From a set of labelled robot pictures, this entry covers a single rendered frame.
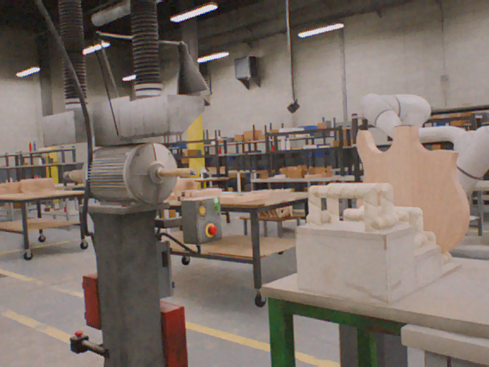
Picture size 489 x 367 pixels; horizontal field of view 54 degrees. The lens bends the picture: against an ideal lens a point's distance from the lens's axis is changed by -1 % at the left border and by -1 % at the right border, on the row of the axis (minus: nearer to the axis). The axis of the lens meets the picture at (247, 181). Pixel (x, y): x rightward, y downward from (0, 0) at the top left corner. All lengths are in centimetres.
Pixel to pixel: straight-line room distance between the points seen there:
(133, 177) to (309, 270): 91
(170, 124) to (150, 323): 97
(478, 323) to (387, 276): 21
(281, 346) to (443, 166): 69
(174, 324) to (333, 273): 121
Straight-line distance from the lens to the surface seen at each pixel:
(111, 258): 218
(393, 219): 125
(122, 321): 220
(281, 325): 142
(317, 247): 129
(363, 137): 161
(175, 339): 236
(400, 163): 155
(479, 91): 1275
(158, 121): 175
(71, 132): 228
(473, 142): 180
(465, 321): 115
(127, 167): 196
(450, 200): 149
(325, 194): 126
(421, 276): 135
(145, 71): 188
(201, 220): 216
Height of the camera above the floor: 130
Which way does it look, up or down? 3 degrees down
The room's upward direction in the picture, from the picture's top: 3 degrees counter-clockwise
